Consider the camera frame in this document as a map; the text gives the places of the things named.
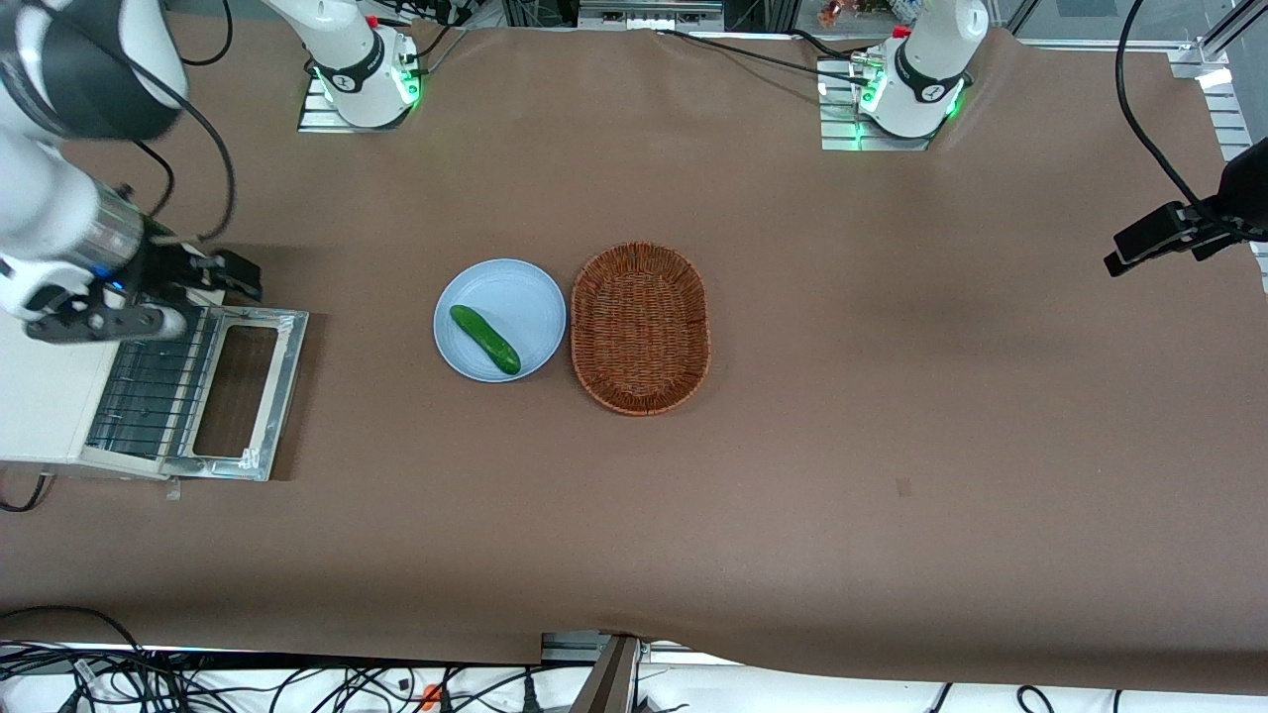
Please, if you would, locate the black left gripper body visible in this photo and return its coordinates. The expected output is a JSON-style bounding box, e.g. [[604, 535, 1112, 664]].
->
[[1189, 137, 1268, 263]]

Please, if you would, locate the white toaster oven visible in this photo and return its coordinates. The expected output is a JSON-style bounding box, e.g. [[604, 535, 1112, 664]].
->
[[0, 287, 227, 483]]

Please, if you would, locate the green cucumber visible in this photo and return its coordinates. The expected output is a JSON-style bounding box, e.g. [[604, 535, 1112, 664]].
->
[[449, 304, 522, 376]]

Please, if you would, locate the light blue plate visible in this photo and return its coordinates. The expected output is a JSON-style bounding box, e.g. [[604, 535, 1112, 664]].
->
[[433, 258, 568, 383]]

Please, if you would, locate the brown wicker basket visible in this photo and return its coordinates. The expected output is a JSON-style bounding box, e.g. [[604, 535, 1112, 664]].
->
[[570, 242, 712, 417]]

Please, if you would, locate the grey metal box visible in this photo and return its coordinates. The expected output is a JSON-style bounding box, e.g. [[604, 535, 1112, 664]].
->
[[577, 0, 726, 31]]

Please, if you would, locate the brown table cover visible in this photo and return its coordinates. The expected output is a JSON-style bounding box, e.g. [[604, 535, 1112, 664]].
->
[[0, 12, 1268, 696]]

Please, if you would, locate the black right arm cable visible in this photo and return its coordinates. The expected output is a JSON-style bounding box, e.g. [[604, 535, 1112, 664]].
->
[[129, 0, 239, 245]]

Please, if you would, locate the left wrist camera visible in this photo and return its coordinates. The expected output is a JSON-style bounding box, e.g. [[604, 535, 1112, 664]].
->
[[1104, 201, 1192, 278]]

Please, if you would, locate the wire oven rack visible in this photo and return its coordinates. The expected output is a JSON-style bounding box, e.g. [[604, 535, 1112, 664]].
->
[[87, 332, 221, 458]]

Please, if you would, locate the black left camera cable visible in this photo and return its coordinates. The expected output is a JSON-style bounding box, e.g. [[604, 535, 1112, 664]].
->
[[1114, 0, 1215, 216]]

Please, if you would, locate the black oven power cable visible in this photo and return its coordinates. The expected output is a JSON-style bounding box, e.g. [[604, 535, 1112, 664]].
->
[[0, 472, 53, 515]]

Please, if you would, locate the black floor cable loop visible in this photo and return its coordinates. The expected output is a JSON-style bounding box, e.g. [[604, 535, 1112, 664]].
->
[[0, 605, 150, 713]]

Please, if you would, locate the black cable across table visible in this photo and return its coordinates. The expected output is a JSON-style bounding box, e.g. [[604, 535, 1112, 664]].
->
[[649, 28, 875, 86]]

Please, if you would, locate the dark metal post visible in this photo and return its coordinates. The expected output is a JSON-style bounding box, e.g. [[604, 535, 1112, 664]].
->
[[570, 634, 643, 713]]

